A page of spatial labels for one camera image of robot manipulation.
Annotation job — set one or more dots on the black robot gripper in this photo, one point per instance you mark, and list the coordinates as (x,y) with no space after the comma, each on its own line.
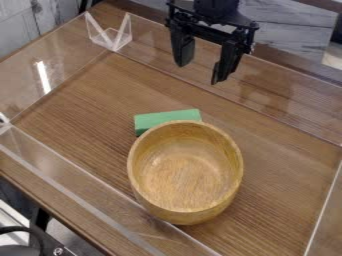
(215,21)

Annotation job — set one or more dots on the brown wooden bowl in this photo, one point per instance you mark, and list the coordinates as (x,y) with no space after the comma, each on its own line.
(184,169)

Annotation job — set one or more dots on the black table leg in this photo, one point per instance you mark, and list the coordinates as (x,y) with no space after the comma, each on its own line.
(38,219)

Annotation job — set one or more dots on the clear acrylic corner bracket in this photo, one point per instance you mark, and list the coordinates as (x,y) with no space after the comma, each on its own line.
(109,38)

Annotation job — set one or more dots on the clear acrylic tray wall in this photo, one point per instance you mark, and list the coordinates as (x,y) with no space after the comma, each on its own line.
(69,95)

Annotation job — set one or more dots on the green rectangular block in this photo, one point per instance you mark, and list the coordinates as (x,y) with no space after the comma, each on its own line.
(148,120)

